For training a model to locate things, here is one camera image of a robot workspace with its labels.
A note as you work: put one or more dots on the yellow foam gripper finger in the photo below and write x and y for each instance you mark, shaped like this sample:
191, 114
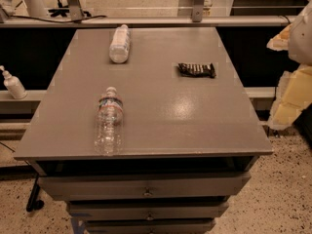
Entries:
280, 42
294, 94

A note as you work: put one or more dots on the blue label plastic bottle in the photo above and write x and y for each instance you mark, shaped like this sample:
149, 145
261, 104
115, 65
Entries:
120, 45

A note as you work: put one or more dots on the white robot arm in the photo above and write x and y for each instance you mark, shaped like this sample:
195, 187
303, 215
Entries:
300, 41

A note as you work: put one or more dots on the clear water bottle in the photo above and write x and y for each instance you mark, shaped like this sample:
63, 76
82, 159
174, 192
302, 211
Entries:
109, 123

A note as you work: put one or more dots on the white pump dispenser bottle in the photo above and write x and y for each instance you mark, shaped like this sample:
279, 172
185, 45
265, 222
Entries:
13, 84

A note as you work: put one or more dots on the dark snack bar wrapper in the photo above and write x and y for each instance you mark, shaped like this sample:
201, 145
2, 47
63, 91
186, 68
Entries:
196, 70

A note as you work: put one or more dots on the grey drawer cabinet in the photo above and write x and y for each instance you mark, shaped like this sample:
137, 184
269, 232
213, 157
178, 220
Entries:
172, 124

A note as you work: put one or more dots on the top grey drawer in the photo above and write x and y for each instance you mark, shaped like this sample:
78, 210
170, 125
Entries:
120, 187

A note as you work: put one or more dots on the grey drawer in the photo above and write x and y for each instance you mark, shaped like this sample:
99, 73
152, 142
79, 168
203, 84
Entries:
120, 187
149, 210
165, 226

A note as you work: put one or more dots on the bottom grey drawer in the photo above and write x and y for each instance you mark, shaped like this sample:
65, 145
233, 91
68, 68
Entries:
165, 226

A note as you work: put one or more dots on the middle grey drawer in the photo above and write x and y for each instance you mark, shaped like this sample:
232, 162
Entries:
149, 210

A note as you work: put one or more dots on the black caster wheel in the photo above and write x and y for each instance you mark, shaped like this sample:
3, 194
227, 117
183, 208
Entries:
34, 204

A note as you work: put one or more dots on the grey metal frame post right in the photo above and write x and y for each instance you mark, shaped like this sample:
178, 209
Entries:
197, 10

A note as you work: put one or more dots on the grey metal frame post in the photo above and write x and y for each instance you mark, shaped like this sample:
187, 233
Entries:
75, 10
197, 10

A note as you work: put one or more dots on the grey metal frame post left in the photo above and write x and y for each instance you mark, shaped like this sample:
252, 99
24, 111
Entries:
75, 10

